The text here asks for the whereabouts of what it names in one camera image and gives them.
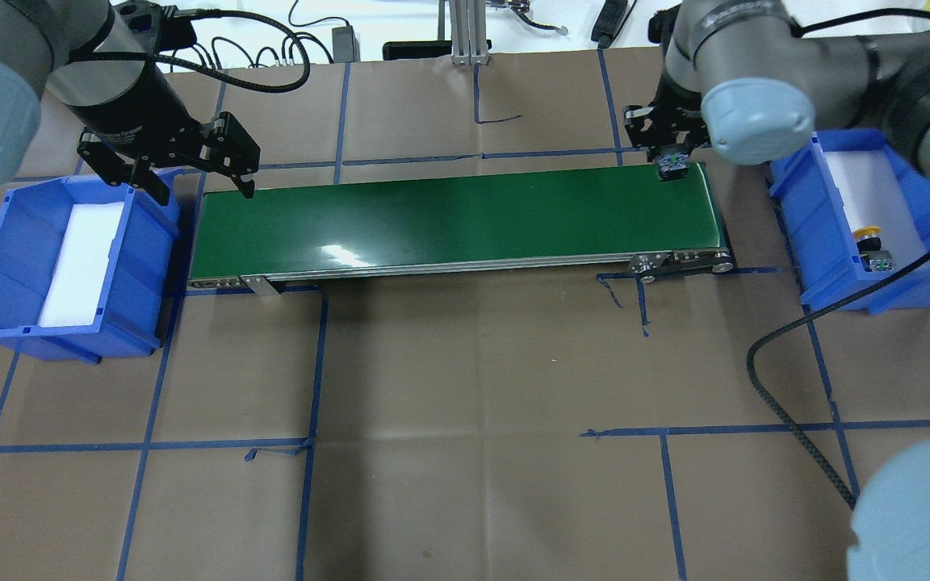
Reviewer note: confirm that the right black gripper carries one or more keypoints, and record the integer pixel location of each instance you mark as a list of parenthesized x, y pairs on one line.
[(679, 113)]

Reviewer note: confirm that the green conveyor belt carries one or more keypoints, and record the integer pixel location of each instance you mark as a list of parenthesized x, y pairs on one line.
[(662, 229)]

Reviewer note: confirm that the yellow push button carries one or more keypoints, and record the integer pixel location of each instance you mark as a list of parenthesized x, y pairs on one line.
[(873, 255)]

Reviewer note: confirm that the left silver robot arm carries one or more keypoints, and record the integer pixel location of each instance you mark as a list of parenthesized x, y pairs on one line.
[(100, 60)]

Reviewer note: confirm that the left blue plastic bin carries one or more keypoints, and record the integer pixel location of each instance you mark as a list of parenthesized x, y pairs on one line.
[(33, 220)]

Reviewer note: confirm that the blue plastic bin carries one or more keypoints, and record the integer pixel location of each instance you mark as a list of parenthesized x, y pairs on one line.
[(33, 220), (819, 235)]

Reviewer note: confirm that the bin white foam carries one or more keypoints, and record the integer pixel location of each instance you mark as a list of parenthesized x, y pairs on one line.
[(871, 197), (81, 267)]

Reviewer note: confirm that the black power adapter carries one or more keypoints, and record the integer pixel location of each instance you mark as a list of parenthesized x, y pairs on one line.
[(345, 45)]

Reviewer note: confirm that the right blue plastic bin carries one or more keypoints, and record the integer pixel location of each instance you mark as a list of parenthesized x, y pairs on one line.
[(819, 235)]

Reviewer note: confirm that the aluminium frame post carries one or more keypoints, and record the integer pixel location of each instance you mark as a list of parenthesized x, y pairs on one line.
[(468, 34)]

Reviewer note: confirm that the right bin white foam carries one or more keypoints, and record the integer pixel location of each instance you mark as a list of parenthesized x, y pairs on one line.
[(871, 197)]

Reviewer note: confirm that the left bin white foam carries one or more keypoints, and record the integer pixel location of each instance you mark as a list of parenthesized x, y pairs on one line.
[(81, 267)]

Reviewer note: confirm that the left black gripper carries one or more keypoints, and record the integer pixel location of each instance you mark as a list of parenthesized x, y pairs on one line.
[(127, 103)]

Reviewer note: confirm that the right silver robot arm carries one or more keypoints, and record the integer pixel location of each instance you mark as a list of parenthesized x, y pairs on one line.
[(744, 78)]

